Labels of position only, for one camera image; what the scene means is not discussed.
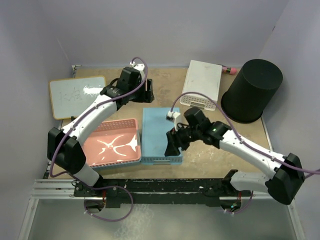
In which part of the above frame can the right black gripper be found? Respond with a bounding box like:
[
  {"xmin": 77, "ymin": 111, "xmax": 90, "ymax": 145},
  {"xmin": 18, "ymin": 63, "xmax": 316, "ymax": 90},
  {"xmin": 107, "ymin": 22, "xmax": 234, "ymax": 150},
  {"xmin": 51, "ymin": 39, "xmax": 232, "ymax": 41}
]
[{"xmin": 165, "ymin": 123, "xmax": 201, "ymax": 157}]

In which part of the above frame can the blue perforated basket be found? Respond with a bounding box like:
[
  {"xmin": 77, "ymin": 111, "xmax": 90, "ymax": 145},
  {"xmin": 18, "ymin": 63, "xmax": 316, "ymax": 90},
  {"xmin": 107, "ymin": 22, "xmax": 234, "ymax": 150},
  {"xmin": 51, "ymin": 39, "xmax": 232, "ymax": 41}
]
[{"xmin": 140, "ymin": 107, "xmax": 183, "ymax": 165}]

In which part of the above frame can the pink perforated basket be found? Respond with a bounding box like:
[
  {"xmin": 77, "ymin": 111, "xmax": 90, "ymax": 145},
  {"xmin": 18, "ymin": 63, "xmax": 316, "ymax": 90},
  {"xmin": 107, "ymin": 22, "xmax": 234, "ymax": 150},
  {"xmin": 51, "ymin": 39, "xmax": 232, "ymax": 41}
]
[{"xmin": 82, "ymin": 118, "xmax": 142, "ymax": 168}]

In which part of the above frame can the large black plastic bin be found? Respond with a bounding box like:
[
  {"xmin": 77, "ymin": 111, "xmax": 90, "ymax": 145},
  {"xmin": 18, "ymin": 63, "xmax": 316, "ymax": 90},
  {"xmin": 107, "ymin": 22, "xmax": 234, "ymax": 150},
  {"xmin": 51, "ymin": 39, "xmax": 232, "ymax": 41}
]
[{"xmin": 220, "ymin": 59, "xmax": 283, "ymax": 124}]

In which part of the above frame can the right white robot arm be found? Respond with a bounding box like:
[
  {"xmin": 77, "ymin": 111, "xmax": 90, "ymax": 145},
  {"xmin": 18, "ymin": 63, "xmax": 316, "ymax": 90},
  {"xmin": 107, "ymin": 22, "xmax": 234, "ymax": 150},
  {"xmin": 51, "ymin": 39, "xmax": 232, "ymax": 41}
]
[{"xmin": 164, "ymin": 107, "xmax": 305, "ymax": 205}]

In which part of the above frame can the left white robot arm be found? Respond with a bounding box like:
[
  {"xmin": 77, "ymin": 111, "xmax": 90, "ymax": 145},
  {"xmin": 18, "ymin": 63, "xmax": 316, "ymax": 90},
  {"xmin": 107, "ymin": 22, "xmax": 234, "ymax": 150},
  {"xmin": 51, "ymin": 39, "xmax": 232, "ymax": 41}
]
[{"xmin": 47, "ymin": 63, "xmax": 154, "ymax": 196}]

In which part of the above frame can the pink marker pen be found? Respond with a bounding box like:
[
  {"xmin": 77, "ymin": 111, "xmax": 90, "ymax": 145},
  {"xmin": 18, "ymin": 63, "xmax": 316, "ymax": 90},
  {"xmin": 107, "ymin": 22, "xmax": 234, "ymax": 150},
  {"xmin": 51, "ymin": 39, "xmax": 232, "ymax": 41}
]
[{"xmin": 222, "ymin": 65, "xmax": 237, "ymax": 75}]

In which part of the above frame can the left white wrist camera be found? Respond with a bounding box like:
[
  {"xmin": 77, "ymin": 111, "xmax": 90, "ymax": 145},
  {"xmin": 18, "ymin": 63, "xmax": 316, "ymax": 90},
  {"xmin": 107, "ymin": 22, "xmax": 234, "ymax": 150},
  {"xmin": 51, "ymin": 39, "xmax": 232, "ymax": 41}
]
[{"xmin": 129, "ymin": 61, "xmax": 146, "ymax": 77}]

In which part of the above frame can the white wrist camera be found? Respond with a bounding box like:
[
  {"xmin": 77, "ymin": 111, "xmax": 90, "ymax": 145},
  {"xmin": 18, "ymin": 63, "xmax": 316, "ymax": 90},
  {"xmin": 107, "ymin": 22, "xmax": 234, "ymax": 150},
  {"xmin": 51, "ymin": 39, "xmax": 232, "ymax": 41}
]
[
  {"xmin": 129, "ymin": 61, "xmax": 146, "ymax": 77},
  {"xmin": 165, "ymin": 111, "xmax": 182, "ymax": 131}
]

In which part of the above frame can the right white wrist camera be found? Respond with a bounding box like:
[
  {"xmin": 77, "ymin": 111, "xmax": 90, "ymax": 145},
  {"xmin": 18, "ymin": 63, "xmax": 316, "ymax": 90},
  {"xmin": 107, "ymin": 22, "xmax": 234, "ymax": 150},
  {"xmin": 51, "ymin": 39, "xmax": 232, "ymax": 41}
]
[{"xmin": 165, "ymin": 111, "xmax": 182, "ymax": 131}]

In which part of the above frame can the small whiteboard yellow frame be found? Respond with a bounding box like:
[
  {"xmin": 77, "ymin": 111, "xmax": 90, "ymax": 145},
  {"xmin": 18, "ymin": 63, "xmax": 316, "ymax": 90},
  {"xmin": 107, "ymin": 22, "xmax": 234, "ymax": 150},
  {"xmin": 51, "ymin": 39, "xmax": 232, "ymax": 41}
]
[{"xmin": 48, "ymin": 75, "xmax": 107, "ymax": 120}]

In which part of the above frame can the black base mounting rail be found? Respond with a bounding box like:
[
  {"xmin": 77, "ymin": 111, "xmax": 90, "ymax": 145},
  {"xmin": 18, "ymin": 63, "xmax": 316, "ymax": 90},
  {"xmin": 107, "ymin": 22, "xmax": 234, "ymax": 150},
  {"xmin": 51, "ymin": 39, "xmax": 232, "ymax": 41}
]
[{"xmin": 74, "ymin": 170, "xmax": 251, "ymax": 209}]

